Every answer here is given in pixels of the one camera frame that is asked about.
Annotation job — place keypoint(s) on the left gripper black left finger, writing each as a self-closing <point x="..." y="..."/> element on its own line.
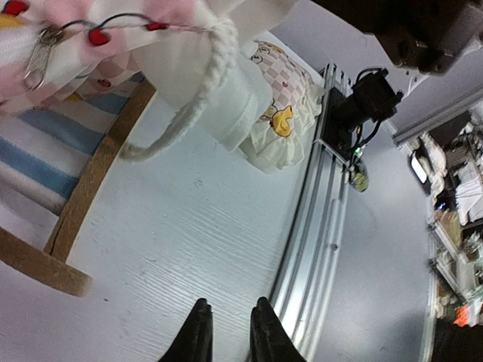
<point x="194" y="341"/>

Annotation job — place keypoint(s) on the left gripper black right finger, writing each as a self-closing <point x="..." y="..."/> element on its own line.
<point x="268" y="339"/>

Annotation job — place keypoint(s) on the wooden pet bed frame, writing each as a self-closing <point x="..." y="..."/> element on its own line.
<point x="48" y="266"/>

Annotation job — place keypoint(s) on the duck print ruffled bed cover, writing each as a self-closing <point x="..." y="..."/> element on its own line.
<point x="190" y="51"/>

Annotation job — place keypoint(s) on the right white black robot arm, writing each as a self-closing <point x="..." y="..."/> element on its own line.
<point x="429" y="36"/>

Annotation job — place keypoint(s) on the round mirror disc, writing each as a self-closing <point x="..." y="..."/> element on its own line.
<point x="358" y="177"/>

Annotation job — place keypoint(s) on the duck print ruffled pillow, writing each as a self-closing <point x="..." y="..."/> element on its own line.
<point x="277" y="139"/>

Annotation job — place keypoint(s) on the blue white striped mattress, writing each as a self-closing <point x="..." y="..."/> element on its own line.
<point x="44" y="150"/>

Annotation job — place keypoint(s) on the cluttered background shelving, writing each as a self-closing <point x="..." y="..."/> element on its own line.
<point x="447" y="162"/>

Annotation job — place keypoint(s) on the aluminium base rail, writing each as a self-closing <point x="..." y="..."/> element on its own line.
<point x="303" y="285"/>

